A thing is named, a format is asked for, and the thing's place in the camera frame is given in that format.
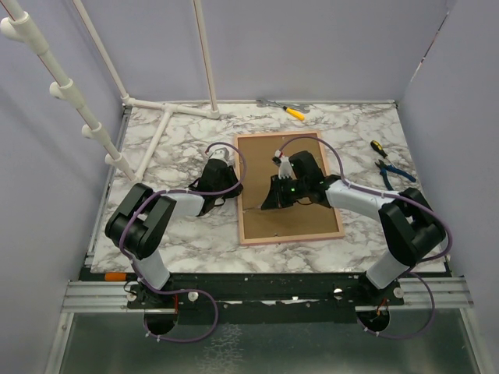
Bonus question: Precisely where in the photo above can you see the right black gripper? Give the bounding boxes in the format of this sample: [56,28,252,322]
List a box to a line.
[263,175,308,211]

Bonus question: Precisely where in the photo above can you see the pink picture frame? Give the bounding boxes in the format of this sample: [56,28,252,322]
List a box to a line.
[234,130,345,245]

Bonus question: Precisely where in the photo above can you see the clear tester screwdriver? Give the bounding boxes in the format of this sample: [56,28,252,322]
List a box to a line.
[242,205,261,213]

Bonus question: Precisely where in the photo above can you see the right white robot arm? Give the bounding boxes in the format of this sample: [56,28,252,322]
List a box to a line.
[261,150,447,305]

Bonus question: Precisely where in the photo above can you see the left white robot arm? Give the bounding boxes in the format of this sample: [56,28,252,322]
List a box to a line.
[104,156,242,308]

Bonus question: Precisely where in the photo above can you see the silver wrench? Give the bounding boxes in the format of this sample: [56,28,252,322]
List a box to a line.
[256,98,310,114]

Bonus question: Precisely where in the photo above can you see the black yellow screwdriver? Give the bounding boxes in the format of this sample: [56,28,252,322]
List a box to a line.
[370,140,388,159]

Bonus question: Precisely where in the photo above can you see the white pvc pipe rack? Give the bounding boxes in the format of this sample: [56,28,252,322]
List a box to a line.
[0,0,221,189]

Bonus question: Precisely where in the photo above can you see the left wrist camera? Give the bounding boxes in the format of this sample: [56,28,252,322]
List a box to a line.
[208,147,230,163]

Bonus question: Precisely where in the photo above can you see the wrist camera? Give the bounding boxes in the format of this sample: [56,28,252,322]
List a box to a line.
[208,147,230,163]
[272,151,293,179]

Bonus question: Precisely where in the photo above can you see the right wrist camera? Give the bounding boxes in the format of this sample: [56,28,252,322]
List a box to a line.
[272,151,293,179]

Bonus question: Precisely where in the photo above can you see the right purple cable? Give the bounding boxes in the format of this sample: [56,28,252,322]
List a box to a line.
[274,134,453,340]

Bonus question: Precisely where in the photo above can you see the purple cable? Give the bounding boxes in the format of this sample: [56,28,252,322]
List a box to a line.
[119,143,247,344]
[274,134,453,340]

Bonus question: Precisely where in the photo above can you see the yellow handled screwdriver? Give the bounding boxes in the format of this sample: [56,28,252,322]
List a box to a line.
[282,106,305,121]

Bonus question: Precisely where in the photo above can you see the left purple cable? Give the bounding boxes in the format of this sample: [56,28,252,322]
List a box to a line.
[119,143,247,344]

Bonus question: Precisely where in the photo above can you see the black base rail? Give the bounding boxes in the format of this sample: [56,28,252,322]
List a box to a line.
[127,273,404,324]

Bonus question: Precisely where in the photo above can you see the blue handled pliers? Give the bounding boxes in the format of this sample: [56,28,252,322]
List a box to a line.
[374,158,417,192]

